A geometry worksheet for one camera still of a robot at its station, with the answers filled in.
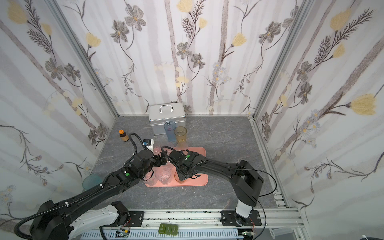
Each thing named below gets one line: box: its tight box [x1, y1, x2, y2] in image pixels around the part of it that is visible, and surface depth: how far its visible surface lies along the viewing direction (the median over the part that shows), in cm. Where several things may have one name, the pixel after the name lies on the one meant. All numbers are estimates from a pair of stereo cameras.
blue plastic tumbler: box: [163, 121, 177, 143], surface depth 101 cm
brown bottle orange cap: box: [118, 129, 129, 142], surface depth 103 cm
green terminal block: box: [158, 223, 179, 236], surface depth 71 cm
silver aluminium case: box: [148, 101, 187, 136], surface depth 103 cm
